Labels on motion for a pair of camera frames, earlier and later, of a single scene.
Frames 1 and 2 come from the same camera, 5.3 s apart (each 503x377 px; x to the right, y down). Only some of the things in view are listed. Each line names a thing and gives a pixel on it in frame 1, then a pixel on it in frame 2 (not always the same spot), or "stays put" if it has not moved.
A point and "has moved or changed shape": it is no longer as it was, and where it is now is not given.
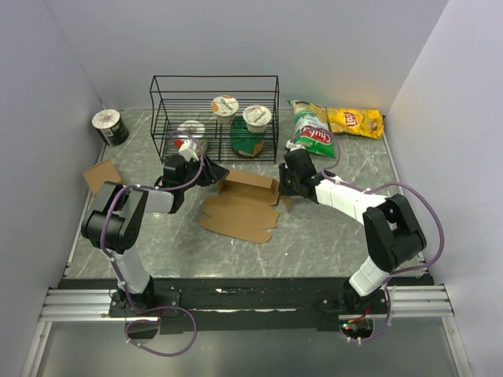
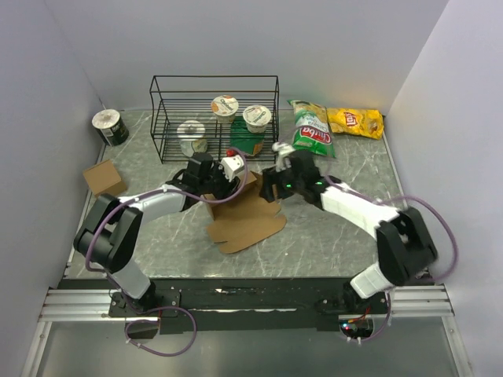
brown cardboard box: [244, 209] has moved or changed shape
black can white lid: [111, 126] stays put
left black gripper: [212, 172] → [229, 188]
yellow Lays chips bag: [361, 122] stays put
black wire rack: [233, 118] stays put
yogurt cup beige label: [256, 118] stays put
